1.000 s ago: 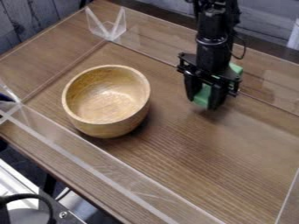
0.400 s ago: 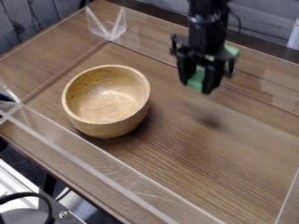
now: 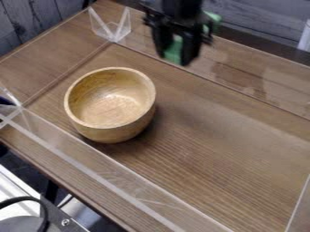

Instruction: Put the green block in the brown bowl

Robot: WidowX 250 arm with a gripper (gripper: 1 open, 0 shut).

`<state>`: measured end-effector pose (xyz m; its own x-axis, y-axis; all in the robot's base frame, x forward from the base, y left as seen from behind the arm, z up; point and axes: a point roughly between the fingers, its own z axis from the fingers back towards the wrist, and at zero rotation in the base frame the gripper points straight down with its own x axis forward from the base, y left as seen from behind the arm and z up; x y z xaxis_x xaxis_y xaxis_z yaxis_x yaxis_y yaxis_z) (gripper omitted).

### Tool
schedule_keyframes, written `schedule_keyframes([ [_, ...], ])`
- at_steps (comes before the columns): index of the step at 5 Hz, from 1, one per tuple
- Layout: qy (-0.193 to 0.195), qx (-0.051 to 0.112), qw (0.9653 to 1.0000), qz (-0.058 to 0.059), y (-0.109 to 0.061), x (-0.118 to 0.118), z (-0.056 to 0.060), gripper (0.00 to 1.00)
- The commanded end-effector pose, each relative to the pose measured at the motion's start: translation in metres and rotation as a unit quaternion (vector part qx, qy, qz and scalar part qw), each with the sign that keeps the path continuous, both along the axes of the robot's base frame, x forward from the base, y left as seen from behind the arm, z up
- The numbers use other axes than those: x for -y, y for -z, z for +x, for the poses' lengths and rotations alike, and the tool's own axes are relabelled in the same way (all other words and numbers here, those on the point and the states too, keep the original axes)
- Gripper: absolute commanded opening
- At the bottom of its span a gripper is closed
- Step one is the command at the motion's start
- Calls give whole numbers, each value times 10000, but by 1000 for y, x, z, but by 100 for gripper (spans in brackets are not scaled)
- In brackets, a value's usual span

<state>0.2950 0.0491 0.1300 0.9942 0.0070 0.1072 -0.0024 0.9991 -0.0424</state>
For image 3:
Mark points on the grey metal bracket with screw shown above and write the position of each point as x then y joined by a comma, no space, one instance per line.
59,221

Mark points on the green rectangular block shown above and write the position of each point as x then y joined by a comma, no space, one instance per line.
210,23

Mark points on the clear acrylic corner bracket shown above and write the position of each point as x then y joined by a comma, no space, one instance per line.
110,31

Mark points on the light wooden bowl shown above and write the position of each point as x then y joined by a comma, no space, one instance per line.
110,104

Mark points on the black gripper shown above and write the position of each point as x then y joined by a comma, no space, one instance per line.
170,16

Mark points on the clear acrylic front wall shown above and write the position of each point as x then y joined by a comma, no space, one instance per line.
103,183

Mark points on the white post at right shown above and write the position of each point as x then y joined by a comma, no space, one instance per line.
303,45

